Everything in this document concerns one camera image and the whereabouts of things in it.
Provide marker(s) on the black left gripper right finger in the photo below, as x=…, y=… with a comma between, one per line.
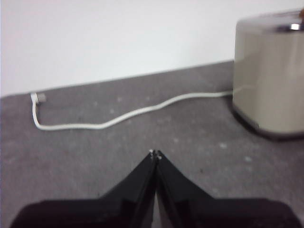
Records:
x=202, y=213

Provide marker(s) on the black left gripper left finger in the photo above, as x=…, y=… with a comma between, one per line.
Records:
x=95, y=213

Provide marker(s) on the brown bread slice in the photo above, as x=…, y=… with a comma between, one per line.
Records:
x=301, y=12

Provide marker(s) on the cream and chrome toaster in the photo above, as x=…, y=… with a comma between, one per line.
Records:
x=268, y=83

